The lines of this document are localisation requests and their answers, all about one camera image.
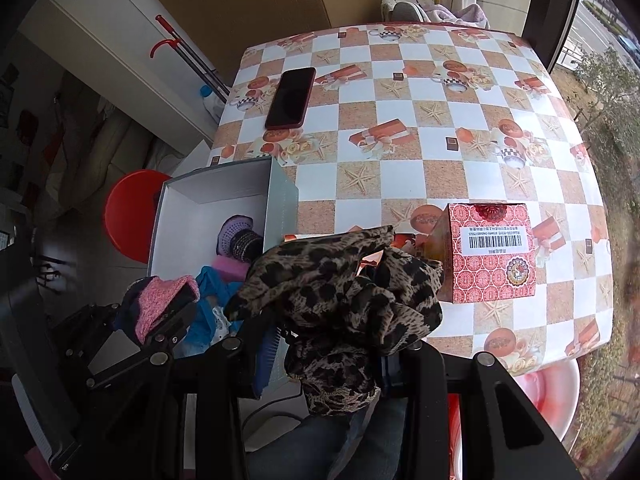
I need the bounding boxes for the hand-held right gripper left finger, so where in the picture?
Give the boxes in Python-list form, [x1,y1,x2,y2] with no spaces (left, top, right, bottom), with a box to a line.
[75,326,283,480]

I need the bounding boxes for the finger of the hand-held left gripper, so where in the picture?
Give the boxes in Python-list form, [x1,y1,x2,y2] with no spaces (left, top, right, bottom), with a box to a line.
[60,302,126,356]
[142,290,201,353]

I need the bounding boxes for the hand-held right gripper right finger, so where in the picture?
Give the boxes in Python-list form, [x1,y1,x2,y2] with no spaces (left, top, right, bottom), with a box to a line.
[380,341,583,480]

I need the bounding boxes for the pink knitted cloth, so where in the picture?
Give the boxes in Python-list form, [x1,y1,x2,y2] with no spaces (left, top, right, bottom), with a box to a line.
[116,276,201,343]

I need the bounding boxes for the white polka dot cloth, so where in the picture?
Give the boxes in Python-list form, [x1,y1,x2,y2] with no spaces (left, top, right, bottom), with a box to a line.
[210,305,241,346]

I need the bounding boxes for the pink sponge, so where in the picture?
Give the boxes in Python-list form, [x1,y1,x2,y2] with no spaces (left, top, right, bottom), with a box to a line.
[212,255,251,281]

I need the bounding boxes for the leopard print cloth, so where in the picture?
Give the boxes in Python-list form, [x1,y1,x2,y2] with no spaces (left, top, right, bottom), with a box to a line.
[223,225,444,417]

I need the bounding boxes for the grey cardboard box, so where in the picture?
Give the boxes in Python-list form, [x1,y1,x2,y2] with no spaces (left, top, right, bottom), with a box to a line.
[146,156,300,356]

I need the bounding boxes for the person's legs in jeans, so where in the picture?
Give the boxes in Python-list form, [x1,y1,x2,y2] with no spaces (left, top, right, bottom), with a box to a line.
[245,395,408,480]

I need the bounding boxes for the red plastic stool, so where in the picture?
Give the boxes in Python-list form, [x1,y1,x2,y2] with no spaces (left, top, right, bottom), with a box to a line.
[103,171,173,264]

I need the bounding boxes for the red patterned carton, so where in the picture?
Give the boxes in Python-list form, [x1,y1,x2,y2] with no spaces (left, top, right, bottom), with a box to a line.
[425,202,537,305]

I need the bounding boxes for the pale folded bedding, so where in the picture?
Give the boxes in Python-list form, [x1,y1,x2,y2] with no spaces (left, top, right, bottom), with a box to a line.
[95,110,166,181]

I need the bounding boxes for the checkered printed tablecloth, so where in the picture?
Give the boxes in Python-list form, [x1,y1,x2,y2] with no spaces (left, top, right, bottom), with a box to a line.
[207,22,618,376]

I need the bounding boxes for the white bottle with blue cap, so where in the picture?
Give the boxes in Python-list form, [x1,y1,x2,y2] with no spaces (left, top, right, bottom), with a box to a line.
[200,85,223,123]

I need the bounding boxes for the white cabinet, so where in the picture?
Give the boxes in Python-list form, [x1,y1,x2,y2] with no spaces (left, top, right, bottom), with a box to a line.
[20,0,221,146]

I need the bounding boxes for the lilac towel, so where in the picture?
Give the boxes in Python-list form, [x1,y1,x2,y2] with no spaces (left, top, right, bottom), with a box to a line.
[425,2,491,28]

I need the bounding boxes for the mop with red handle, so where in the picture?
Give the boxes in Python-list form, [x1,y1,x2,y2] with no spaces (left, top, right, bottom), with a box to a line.
[150,14,232,103]

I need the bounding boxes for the dark window frame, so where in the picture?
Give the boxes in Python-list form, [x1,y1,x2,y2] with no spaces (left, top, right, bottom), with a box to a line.
[522,0,586,73]

